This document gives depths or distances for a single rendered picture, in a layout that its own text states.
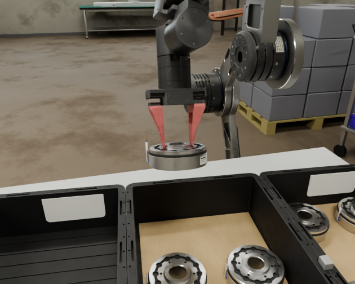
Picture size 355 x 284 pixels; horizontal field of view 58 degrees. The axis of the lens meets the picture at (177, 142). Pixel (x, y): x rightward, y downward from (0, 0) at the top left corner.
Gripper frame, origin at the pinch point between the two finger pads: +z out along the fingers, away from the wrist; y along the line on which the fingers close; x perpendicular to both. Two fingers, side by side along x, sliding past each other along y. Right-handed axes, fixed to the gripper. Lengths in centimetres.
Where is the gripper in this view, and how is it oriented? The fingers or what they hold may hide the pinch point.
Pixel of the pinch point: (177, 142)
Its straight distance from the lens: 56.6
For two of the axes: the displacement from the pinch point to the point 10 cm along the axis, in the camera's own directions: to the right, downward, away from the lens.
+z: 0.5, 9.9, 0.9
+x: -1.3, -0.9, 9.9
